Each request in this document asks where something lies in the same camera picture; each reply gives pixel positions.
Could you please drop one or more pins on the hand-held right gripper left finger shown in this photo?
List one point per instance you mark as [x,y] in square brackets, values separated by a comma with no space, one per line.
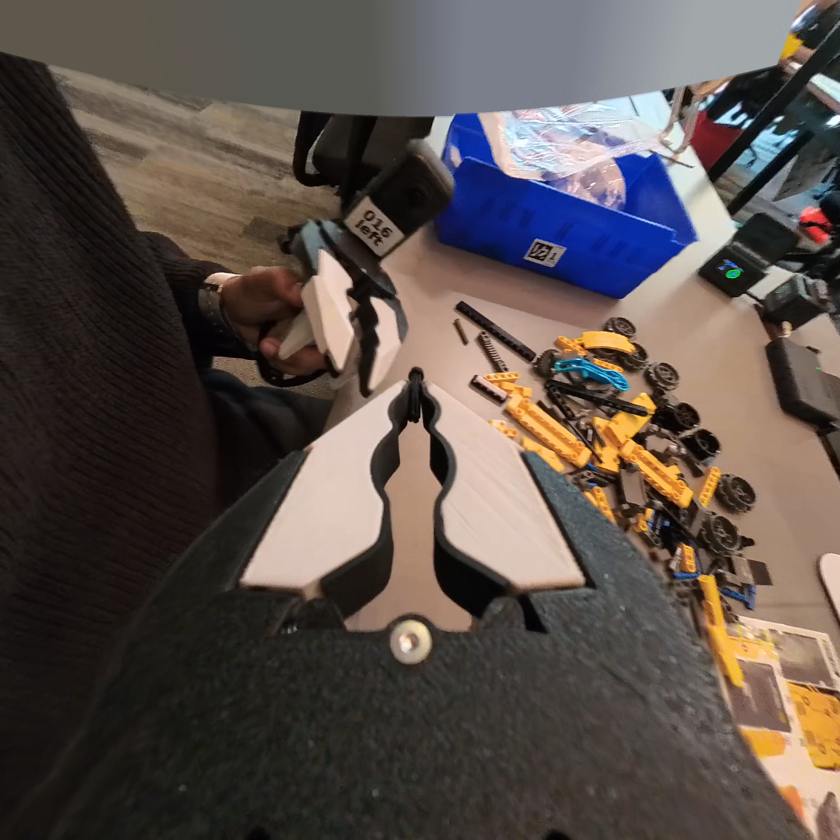
[321,518]

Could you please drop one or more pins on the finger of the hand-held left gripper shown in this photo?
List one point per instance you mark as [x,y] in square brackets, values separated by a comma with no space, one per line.
[386,341]
[331,308]

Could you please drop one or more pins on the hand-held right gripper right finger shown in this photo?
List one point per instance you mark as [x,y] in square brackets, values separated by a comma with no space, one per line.
[499,518]

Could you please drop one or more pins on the black axle rod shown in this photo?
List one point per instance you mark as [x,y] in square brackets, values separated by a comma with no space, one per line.
[415,394]

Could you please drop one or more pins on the person's left forearm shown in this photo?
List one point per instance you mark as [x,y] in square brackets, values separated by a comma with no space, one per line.
[184,295]

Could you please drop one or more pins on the person's left hand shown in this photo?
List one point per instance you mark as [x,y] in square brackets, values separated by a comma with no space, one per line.
[262,298]

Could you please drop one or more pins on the short black pin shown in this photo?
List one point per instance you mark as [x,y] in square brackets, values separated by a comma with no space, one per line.
[460,332]

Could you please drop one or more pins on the pile of toy building bricks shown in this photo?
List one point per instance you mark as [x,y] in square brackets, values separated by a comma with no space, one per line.
[544,426]

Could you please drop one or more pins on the black coil spring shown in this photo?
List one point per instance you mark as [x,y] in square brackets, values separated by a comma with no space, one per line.
[492,353]

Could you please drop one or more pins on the long black beam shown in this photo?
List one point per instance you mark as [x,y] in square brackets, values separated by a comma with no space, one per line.
[495,330]

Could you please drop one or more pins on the person's dark trousers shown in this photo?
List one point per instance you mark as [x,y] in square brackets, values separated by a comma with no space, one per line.
[262,413]

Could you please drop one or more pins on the blue plastic bin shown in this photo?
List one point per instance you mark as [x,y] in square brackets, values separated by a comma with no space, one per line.
[564,223]

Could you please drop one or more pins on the clear plastic bags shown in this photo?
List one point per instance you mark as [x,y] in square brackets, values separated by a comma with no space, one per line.
[564,144]

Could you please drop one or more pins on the black wheel rim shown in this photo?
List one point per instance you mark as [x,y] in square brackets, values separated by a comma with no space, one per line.
[679,417]
[701,446]

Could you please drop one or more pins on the yellow arched panel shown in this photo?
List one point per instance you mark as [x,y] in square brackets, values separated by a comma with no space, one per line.
[607,339]

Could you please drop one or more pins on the grey wheel hub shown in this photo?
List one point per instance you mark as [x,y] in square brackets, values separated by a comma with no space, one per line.
[720,535]
[735,493]

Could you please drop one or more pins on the person's dark knit sweater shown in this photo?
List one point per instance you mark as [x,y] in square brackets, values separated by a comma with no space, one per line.
[85,426]

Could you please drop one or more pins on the black flat device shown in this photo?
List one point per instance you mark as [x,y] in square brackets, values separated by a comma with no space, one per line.
[800,380]

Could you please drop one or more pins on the sticker sheet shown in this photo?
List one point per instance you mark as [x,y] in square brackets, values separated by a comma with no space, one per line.
[781,695]

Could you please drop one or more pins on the black power bank with display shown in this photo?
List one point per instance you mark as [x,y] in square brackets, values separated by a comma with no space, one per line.
[741,262]

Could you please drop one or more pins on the white book stand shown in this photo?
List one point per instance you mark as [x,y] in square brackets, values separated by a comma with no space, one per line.
[832,584]

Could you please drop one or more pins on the teal curved frame part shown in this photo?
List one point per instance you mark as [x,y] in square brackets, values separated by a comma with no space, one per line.
[590,374]

